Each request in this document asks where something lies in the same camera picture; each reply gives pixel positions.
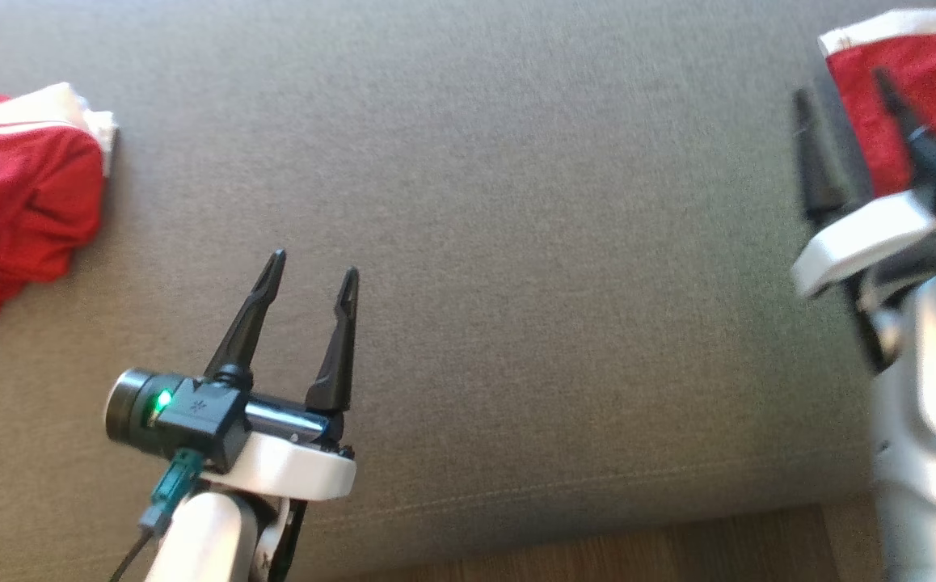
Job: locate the red jersey with white stripes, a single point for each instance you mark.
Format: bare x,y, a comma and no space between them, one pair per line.
27,202

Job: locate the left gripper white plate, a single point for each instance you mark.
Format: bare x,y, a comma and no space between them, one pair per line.
290,469

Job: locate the folded red garment white band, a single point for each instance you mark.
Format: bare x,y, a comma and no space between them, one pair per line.
929,81

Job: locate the dark left wrist camera box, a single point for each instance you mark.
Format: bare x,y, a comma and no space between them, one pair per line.
201,420

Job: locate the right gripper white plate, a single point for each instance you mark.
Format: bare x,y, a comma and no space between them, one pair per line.
860,238

